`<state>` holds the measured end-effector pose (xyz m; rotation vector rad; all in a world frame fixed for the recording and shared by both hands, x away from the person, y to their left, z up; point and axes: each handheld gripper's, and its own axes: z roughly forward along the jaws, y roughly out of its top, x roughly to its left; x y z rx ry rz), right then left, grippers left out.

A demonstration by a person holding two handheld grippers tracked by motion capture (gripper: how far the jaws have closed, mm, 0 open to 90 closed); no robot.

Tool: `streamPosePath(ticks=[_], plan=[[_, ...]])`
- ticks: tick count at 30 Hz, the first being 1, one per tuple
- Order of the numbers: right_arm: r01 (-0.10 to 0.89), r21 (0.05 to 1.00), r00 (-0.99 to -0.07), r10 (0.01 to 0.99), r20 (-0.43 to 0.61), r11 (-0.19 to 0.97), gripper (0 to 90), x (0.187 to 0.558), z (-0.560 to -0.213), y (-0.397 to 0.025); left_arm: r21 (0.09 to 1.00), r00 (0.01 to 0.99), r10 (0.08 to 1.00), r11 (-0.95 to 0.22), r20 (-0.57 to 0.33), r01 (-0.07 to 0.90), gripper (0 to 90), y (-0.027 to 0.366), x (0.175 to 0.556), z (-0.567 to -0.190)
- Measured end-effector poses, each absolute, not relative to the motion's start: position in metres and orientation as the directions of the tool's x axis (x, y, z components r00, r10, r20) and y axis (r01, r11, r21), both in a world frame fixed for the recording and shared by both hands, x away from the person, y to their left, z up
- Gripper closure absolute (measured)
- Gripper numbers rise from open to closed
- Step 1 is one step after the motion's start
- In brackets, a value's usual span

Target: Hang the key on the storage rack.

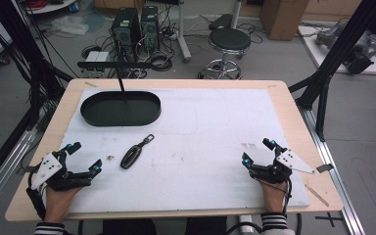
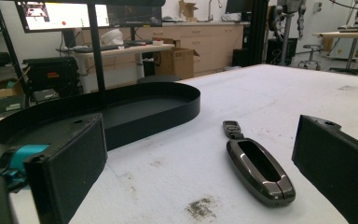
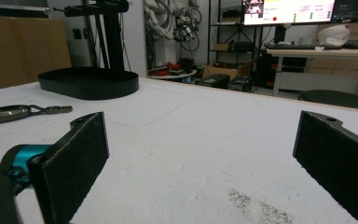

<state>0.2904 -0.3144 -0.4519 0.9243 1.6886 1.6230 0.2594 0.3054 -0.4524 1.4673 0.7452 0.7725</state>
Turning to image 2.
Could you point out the large computer monitor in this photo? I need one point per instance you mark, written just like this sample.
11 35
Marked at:
65 14

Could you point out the white standing desk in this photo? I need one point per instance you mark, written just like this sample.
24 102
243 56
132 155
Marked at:
127 51

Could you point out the open cardboard box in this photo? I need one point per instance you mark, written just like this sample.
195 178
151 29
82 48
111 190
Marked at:
177 63

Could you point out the beige wooden cabinets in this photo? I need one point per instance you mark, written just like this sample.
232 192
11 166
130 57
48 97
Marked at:
211 43

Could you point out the light wooden work table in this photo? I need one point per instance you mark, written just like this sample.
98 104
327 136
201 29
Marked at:
348 35

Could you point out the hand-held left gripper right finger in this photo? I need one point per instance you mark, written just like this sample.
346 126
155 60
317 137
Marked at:
335 161

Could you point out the round black stool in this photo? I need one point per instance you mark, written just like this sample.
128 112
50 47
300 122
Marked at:
158 78

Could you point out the dark metallic key fob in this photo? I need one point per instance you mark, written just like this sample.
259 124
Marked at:
261 171

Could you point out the thin black slanted pole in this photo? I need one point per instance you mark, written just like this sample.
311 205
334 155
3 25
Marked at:
9 46

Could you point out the small black wall monitor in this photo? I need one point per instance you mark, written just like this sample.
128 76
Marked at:
237 6

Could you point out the black oval tray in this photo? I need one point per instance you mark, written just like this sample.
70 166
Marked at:
143 115

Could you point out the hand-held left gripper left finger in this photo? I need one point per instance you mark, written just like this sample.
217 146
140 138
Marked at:
68 165

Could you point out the metal stool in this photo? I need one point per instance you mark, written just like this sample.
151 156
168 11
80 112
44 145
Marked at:
310 56

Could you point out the small cardboard box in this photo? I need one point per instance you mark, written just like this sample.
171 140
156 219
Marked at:
188 11

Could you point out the black equipment case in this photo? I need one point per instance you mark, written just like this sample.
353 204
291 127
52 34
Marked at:
51 74

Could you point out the white crumpled bag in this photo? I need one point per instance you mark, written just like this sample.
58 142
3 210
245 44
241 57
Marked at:
113 37

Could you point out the black keyboard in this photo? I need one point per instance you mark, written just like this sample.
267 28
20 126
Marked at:
90 48

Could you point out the grey robot on stand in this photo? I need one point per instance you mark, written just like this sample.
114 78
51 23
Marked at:
287 18

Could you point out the flat black device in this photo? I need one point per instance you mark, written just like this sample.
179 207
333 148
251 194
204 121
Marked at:
9 106

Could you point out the dark computer monitor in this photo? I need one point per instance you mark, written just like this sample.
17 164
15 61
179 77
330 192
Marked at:
135 15

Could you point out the black metal frame post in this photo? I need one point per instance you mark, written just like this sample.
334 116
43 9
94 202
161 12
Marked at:
97 56

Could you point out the wide black pillar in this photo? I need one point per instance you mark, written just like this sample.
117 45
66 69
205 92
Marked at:
258 31

